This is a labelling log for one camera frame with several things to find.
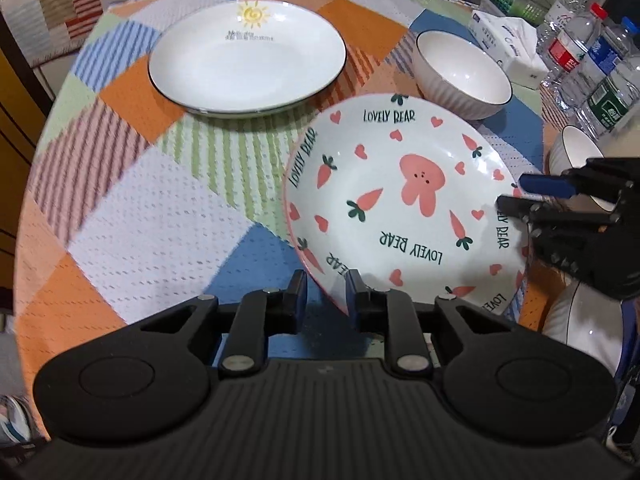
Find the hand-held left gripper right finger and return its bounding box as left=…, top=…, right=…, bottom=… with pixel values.
left=346, top=268, right=516, bottom=379

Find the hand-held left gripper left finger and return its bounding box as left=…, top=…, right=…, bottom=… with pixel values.
left=140, top=269, right=309, bottom=377

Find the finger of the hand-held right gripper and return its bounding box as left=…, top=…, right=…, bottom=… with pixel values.
left=495, top=195, right=624, bottom=234
left=519, top=167, right=626, bottom=202

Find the white ribbed bowl black rim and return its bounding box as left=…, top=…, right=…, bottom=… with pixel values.
left=541, top=280, right=627, bottom=374
left=547, top=125, right=617, bottom=212
left=411, top=30, right=514, bottom=121

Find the white plate pink bunny print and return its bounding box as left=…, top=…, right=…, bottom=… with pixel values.
left=282, top=94, right=531, bottom=317

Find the white plate sun print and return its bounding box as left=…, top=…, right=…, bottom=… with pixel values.
left=147, top=0, right=347, bottom=119

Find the green label water bottle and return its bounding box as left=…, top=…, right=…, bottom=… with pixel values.
left=575, top=55, right=640, bottom=137

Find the red label water bottle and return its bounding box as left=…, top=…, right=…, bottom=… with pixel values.
left=542, top=2, right=609, bottom=92

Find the blue label water bottle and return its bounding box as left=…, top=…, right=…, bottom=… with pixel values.
left=560, top=17, right=640, bottom=107

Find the white tissue pack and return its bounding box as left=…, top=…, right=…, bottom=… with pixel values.
left=470, top=9, right=549, bottom=86

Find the clear water bottle white cap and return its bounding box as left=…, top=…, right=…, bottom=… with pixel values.
left=537, top=0, right=592, bottom=61

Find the colourful patchwork tablecloth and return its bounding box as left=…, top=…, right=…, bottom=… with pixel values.
left=15, top=0, right=557, bottom=332

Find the green plastic basket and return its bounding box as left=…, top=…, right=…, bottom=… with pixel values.
left=487, top=0, right=552, bottom=27

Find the shoe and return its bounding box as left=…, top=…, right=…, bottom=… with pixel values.
left=0, top=394, right=37, bottom=447

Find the wooden cabinet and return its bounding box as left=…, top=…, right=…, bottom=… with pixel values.
left=0, top=10, right=55, bottom=291

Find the striped patchwork blanket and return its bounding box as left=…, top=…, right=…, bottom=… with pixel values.
left=0, top=0, right=304, bottom=68

